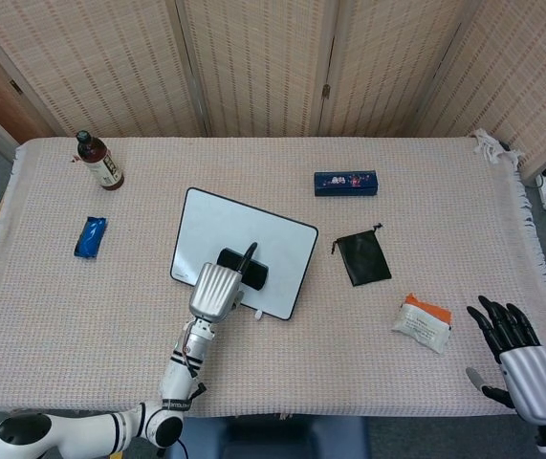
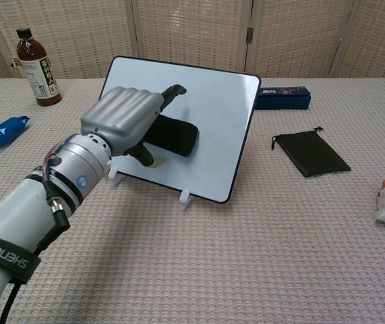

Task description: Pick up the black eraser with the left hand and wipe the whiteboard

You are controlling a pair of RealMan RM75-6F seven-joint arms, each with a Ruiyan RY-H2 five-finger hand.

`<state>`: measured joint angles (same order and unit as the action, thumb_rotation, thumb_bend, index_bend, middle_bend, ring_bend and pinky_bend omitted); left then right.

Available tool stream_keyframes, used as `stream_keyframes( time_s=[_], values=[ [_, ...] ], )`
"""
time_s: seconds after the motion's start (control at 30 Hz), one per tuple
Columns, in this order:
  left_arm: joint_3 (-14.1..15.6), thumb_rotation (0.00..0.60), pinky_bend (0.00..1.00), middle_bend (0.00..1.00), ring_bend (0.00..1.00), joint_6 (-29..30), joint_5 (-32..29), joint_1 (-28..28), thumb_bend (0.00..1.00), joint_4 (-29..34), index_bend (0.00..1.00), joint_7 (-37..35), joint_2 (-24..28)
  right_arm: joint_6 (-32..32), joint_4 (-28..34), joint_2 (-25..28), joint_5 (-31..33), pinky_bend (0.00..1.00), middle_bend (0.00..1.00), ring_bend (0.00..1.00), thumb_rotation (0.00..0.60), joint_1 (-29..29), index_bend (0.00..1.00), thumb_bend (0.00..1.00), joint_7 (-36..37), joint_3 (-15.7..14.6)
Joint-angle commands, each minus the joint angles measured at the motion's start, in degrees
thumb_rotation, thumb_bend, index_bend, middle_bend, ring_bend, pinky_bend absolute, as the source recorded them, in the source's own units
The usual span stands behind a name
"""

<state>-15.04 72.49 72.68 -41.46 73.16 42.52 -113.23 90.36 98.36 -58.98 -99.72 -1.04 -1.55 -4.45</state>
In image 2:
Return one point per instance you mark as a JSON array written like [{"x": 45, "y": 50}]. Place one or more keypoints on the dark sauce bottle white label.
[{"x": 40, "y": 74}]

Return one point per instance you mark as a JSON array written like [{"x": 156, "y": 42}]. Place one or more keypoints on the beige woven tablecloth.
[{"x": 212, "y": 263}]

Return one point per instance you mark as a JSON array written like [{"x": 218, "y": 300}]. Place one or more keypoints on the dark-framed white whiteboard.
[{"x": 209, "y": 135}]

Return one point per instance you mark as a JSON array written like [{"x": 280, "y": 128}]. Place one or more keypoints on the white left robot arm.
[{"x": 37, "y": 202}]

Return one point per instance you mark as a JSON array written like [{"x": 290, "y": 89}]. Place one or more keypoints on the white plastic board stand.
[{"x": 185, "y": 199}]

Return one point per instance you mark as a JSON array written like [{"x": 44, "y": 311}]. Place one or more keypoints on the blue snack packet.
[{"x": 3, "y": 130}]

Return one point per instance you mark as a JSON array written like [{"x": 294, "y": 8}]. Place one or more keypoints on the woven folding screen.
[{"x": 192, "y": 33}]

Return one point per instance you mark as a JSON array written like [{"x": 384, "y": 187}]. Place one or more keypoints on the black whiteboard eraser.
[{"x": 175, "y": 136}]

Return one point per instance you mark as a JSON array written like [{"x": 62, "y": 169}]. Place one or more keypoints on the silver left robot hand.
[{"x": 123, "y": 116}]

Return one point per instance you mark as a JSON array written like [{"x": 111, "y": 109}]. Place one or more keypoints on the dark blue long box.
[{"x": 285, "y": 98}]

